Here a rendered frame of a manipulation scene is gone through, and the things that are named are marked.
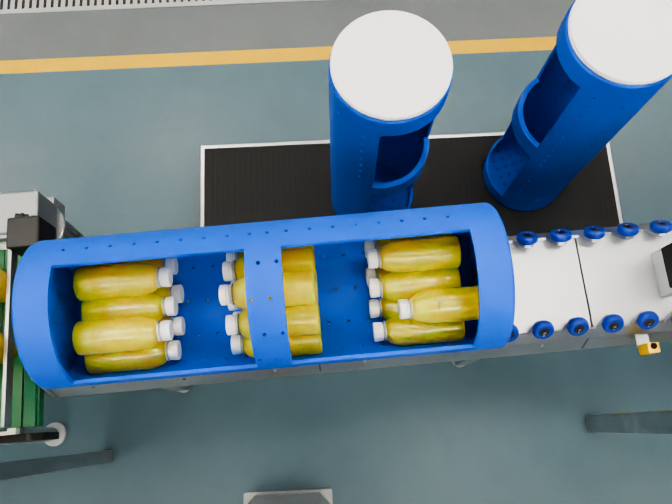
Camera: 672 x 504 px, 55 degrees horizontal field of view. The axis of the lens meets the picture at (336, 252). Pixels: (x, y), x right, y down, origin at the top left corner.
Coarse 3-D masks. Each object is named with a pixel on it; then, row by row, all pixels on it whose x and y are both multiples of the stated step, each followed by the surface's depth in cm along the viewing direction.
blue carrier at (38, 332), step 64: (64, 256) 115; (128, 256) 114; (192, 256) 135; (256, 256) 113; (320, 256) 137; (64, 320) 130; (192, 320) 138; (256, 320) 112; (384, 320) 137; (512, 320) 115; (64, 384) 118
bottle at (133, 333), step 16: (96, 320) 122; (112, 320) 122; (128, 320) 121; (144, 320) 122; (80, 336) 120; (96, 336) 120; (112, 336) 120; (128, 336) 120; (144, 336) 120; (80, 352) 121; (96, 352) 122; (112, 352) 122
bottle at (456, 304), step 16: (448, 288) 124; (464, 288) 124; (416, 304) 122; (432, 304) 121; (448, 304) 122; (464, 304) 122; (416, 320) 124; (432, 320) 122; (448, 320) 123; (464, 320) 124
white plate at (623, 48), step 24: (576, 0) 149; (600, 0) 149; (624, 0) 149; (648, 0) 149; (576, 24) 147; (600, 24) 147; (624, 24) 147; (648, 24) 147; (576, 48) 146; (600, 48) 146; (624, 48) 146; (648, 48) 146; (600, 72) 144; (624, 72) 144; (648, 72) 144
